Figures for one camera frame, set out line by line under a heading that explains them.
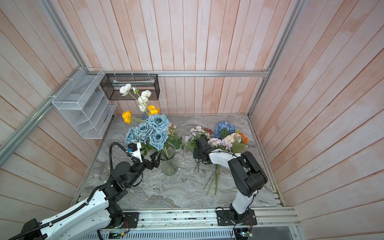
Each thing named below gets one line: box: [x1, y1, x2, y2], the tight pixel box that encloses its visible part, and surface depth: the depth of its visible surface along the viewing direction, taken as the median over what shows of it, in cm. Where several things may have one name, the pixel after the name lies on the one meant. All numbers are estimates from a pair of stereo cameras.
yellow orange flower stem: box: [121, 105, 161, 125], surface depth 76 cm
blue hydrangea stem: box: [213, 121, 237, 139], surface depth 103 cm
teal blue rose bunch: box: [124, 113, 170, 157], surface depth 64 cm
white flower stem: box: [119, 83, 152, 116], surface depth 73 cm
